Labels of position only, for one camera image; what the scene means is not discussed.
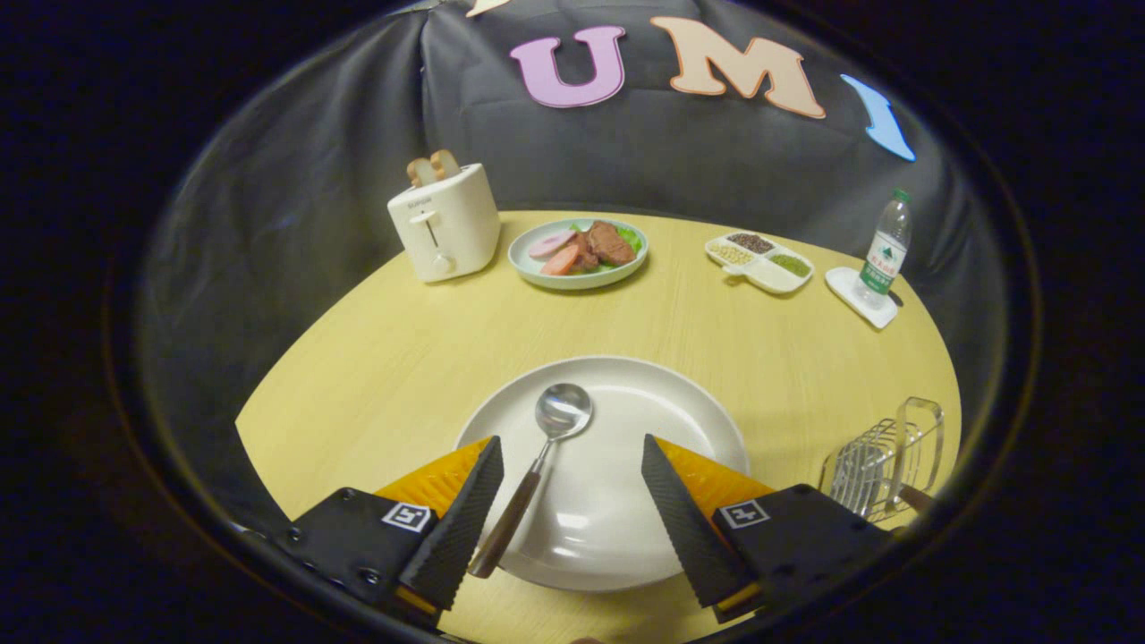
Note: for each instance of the pale green food plate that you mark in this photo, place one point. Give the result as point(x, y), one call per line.
point(537, 273)

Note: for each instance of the red sausage slice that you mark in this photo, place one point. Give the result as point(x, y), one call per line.
point(562, 261)

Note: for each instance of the white square coaster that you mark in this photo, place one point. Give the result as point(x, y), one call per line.
point(845, 286)

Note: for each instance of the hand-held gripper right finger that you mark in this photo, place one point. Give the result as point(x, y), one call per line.
point(684, 519)

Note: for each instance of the white divided condiment dish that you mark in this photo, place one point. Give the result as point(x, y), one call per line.
point(771, 275)

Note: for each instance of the large white plate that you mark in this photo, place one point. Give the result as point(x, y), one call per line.
point(608, 501)

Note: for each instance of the green lettuce leaf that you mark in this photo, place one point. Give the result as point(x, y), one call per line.
point(632, 240)

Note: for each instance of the brown meat piece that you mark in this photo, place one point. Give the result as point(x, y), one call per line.
point(610, 243)

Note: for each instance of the black backdrop cloth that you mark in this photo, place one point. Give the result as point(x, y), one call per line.
point(671, 161)

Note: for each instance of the white toaster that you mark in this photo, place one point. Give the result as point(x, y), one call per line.
point(456, 228)

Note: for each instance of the clear plastic water bottle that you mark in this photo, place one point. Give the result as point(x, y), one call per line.
point(884, 255)

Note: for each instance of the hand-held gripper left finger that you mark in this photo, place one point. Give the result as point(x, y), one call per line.
point(465, 519)

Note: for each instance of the pink ham slice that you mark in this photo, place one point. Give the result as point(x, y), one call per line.
point(550, 244)

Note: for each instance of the toasted bread slice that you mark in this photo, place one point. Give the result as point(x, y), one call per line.
point(420, 172)
point(445, 164)

